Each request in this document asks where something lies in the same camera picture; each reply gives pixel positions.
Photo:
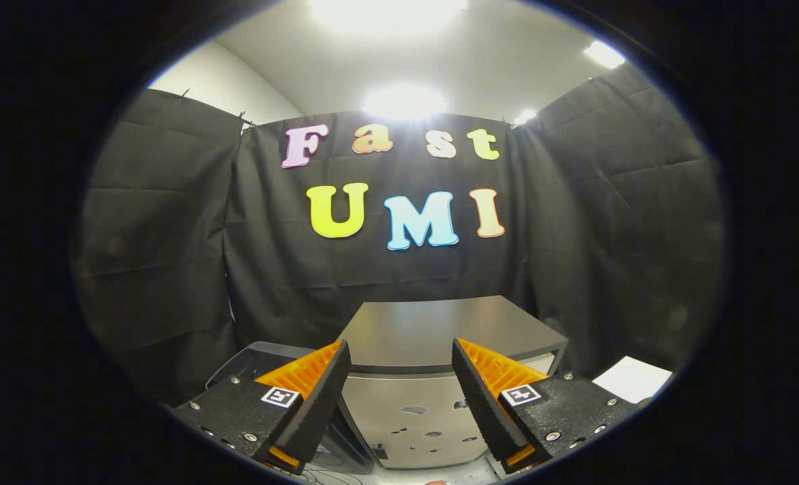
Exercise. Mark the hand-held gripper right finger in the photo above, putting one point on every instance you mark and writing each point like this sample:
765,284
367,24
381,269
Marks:
480,397

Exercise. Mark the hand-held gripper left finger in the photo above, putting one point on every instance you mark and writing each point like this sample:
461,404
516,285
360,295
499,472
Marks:
322,401

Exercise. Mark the light grey box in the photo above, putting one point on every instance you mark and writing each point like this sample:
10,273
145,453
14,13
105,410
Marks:
497,468

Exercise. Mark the grey cabinet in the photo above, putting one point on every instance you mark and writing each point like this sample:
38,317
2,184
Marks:
433,330

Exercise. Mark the white paper sheet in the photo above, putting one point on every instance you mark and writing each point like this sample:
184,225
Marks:
632,378

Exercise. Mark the black backdrop cloth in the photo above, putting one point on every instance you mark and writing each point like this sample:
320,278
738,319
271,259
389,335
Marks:
595,222

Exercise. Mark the large ceiling light panel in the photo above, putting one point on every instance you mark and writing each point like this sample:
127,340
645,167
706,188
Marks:
387,13

